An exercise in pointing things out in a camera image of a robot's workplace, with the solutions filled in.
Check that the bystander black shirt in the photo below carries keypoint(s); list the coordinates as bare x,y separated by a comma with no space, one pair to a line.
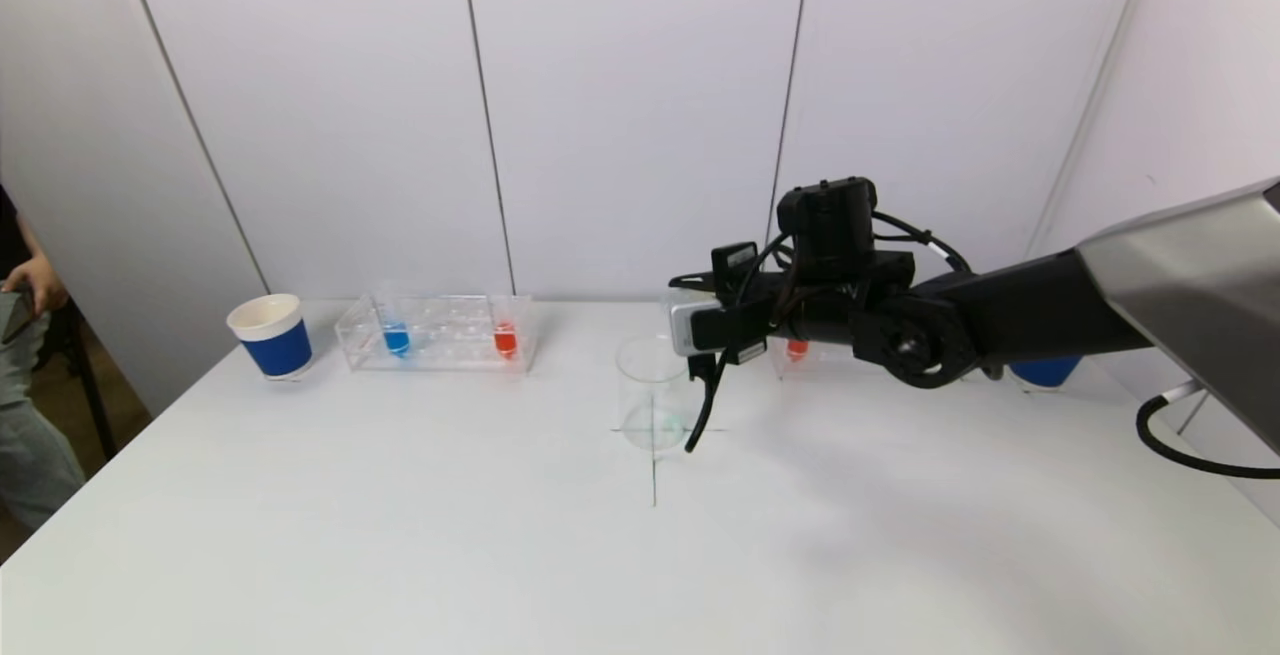
8,235

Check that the clear glass beaker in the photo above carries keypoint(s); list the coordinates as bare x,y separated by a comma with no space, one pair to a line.
640,385

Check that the blue white paper cup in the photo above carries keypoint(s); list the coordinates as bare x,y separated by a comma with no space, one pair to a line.
1045,372
276,350

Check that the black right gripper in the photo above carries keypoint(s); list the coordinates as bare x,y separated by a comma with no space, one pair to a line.
722,324

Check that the bystander bare forearm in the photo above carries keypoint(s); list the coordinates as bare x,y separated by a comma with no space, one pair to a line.
28,235

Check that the test tube with red pigment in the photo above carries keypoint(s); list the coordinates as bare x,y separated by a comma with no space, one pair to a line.
797,348
505,341

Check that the bystander grey trousers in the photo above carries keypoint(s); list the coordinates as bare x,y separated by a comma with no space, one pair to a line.
30,435

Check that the test tube with blue pigment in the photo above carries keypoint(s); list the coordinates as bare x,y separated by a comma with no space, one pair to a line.
396,340

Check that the bystander hand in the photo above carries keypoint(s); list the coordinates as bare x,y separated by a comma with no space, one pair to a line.
45,277

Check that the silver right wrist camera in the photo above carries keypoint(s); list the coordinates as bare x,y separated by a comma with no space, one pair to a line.
690,330

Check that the clear acrylic test tube rack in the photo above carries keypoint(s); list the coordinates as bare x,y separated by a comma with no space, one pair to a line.
450,335
830,363

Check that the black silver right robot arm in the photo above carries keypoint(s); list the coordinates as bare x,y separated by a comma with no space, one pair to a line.
1050,310

